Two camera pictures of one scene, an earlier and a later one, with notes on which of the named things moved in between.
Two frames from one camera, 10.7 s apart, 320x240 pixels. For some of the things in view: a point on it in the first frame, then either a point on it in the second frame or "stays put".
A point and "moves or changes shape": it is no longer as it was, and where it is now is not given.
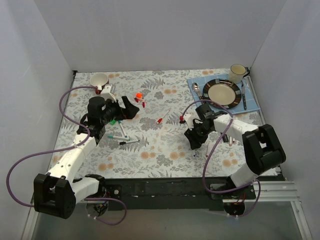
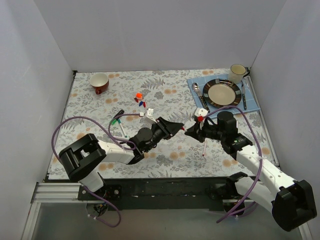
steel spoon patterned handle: [196, 88] stays put
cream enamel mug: [237, 72] stays put
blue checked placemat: [197, 85] stays put
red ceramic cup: [99, 79] stays put
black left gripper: [121, 110] to [163, 127]
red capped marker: [207, 153] moves or changes shape
